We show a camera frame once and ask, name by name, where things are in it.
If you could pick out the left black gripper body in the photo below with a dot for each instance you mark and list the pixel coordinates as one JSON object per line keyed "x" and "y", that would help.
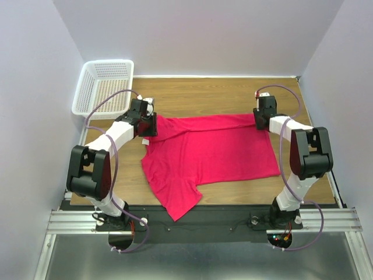
{"x": 150, "y": 125}

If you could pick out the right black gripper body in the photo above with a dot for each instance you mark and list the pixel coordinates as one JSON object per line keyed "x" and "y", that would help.
{"x": 258, "y": 114}

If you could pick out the pink t shirt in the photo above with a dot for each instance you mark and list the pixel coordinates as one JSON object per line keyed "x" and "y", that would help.
{"x": 190, "y": 152}

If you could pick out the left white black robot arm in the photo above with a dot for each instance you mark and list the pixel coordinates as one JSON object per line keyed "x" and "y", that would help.
{"x": 89, "y": 172}

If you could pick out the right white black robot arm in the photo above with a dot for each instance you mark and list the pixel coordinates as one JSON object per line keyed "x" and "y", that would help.
{"x": 310, "y": 158}

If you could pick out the white plastic basket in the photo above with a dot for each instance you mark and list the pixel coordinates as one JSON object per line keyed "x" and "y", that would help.
{"x": 100, "y": 79}

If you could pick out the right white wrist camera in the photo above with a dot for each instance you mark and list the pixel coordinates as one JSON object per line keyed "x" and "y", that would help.
{"x": 259, "y": 94}

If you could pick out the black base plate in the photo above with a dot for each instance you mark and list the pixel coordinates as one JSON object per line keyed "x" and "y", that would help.
{"x": 202, "y": 224}

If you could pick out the aluminium frame rail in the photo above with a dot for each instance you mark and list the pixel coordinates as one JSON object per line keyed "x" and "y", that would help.
{"x": 329, "y": 246}

